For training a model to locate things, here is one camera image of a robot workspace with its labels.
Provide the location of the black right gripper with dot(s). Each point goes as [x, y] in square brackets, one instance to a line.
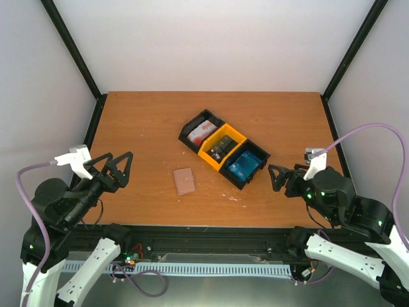
[293, 177]

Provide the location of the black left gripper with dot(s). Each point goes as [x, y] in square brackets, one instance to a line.
[121, 178]

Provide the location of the black card bin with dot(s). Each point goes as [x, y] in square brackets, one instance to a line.
[201, 117]
[255, 149]

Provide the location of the yellow card bin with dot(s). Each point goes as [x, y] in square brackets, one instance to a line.
[226, 129]

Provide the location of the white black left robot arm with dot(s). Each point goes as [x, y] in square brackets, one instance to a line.
[57, 210]

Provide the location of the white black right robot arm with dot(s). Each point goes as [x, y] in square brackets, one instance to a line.
[333, 197]

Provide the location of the blue card stack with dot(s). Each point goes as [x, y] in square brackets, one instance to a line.
[244, 165]

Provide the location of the black card stack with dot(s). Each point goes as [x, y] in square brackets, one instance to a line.
[222, 148]

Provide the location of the red white card stack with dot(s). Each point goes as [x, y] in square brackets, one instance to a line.
[197, 135]

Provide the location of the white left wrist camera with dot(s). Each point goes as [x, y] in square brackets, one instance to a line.
[76, 159]

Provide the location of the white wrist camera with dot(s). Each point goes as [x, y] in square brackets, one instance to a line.
[76, 159]
[316, 159]

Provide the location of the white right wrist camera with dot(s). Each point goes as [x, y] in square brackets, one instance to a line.
[316, 159]

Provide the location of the black left frame post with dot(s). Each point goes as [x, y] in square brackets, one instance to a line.
[64, 33]

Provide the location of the black frame post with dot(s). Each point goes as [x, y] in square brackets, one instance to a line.
[64, 33]
[365, 28]

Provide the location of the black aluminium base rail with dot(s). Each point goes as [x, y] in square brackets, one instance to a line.
[264, 243]

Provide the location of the left electronics board with wires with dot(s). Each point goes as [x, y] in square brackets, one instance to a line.
[135, 255]

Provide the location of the right connector with wires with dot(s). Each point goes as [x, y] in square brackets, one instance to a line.
[308, 272]

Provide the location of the light blue slotted cable duct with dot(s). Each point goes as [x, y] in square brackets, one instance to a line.
[213, 270]

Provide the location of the metal base plate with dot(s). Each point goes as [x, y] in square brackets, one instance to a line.
[337, 288]

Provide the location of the black right frame post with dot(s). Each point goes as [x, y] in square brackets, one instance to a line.
[365, 28]

